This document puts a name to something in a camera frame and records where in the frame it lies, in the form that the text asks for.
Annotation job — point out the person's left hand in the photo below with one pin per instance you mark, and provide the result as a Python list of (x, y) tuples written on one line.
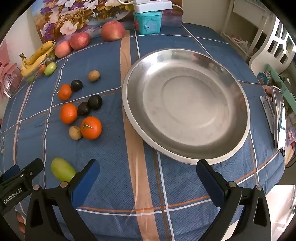
[(20, 221)]

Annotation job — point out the cartoon printed packet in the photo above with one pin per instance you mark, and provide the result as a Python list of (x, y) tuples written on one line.
[(291, 136)]

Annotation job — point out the orange tangerine with stem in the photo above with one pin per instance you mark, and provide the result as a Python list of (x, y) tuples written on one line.
[(91, 127)]

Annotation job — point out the small red fruit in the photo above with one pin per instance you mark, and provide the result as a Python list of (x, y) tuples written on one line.
[(42, 69)]

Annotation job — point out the blue plaid tablecloth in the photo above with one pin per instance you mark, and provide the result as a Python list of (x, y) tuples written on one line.
[(104, 150)]

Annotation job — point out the teal plastic box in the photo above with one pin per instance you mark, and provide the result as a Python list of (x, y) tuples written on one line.
[(147, 22)]

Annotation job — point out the large green jujube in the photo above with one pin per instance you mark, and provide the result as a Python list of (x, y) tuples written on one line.
[(63, 172)]

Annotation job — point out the white phone stand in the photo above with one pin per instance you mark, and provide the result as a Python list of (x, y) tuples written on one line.
[(268, 111)]

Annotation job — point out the white power adapter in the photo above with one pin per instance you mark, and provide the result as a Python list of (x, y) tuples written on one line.
[(152, 5)]

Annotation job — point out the pale pink apple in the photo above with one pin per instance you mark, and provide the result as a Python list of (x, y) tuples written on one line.
[(63, 49)]

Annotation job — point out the dark red apple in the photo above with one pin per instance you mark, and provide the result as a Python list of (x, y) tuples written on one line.
[(80, 40)]

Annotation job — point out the white shelf frame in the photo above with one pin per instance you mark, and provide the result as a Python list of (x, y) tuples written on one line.
[(233, 23)]

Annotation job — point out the round printed tin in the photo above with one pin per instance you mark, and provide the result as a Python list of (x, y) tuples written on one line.
[(263, 77)]

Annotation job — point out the white chair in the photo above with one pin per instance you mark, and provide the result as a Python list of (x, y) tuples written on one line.
[(270, 46)]

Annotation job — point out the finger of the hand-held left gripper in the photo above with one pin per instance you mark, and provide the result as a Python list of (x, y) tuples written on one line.
[(34, 166), (9, 172)]

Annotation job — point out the large red apple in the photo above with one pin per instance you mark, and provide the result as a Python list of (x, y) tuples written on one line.
[(112, 30)]

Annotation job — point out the brown longan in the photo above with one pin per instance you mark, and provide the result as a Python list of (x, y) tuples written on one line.
[(75, 132), (93, 76)]

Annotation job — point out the silver metal bowl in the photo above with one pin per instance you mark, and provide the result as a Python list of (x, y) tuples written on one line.
[(185, 104)]

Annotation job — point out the small orange tangerine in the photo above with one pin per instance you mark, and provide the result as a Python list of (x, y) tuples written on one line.
[(64, 92)]

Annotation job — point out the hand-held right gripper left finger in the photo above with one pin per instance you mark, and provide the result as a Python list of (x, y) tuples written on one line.
[(85, 180)]

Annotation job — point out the smartphone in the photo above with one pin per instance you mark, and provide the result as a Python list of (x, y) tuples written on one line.
[(278, 115)]

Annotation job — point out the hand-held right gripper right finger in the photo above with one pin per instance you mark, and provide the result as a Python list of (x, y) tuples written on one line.
[(210, 183)]

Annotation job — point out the bunch of yellow bananas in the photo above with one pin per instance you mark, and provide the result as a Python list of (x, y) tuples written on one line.
[(38, 56)]

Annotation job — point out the pink gift bag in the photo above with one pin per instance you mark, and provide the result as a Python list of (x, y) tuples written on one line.
[(7, 69)]

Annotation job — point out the black plum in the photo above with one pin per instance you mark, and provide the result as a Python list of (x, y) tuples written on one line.
[(83, 109), (76, 85), (95, 102)]

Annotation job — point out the clear plastic container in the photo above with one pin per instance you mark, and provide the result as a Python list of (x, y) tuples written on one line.
[(171, 18)]

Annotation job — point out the clear glass dish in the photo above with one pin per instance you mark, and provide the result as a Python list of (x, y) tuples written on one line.
[(33, 77)]

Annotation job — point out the green board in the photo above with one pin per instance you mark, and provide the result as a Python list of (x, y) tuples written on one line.
[(277, 78)]

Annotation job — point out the floral painting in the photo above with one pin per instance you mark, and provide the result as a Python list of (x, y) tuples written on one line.
[(69, 14)]

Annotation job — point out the small green fruit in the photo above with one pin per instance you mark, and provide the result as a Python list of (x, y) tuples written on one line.
[(30, 79)]

